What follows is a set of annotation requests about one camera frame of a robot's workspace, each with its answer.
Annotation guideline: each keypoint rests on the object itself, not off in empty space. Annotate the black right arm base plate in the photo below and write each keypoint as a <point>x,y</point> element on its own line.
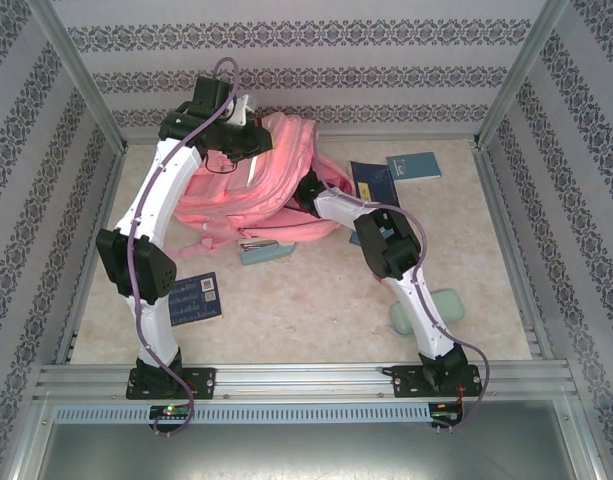
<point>403,382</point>

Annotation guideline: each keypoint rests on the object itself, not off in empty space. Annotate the mint green pencil case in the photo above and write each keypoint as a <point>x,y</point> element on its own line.
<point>448,305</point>

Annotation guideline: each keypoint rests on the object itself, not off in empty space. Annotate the pink backpack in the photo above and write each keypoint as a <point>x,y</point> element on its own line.
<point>266,175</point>

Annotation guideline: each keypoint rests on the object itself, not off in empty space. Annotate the grey metal sheet panel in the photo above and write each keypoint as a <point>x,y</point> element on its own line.
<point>306,450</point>

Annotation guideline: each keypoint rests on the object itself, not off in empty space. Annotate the dark blue book with QR codes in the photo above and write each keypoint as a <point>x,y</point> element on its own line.
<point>198,300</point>

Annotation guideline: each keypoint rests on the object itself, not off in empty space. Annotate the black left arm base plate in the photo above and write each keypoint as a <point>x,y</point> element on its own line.
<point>203,382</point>

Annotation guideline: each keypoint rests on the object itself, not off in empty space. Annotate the dark navy book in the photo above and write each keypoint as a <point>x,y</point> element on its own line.
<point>373,182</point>

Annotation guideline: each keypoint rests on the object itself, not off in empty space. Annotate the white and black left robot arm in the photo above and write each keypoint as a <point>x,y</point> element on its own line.
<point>156,195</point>

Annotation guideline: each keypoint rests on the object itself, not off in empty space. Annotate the teal notebook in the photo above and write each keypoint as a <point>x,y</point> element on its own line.
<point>413,167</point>

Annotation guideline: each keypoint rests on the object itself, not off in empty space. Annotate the aluminium frame side rail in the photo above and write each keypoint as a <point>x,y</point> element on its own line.
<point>497,200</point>
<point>106,195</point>

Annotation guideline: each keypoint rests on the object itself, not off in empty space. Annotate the white left camera mount bracket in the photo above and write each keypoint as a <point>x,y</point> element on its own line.
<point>241,109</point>

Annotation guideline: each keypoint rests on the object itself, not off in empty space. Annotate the aluminium frame post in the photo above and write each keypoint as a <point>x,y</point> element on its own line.
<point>523,75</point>
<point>81,75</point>

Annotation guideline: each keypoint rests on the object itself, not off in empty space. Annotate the white and teal stapler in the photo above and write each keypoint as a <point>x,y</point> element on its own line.
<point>266,254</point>

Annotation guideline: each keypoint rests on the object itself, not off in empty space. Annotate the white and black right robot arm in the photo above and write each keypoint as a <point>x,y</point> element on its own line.
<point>421,315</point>

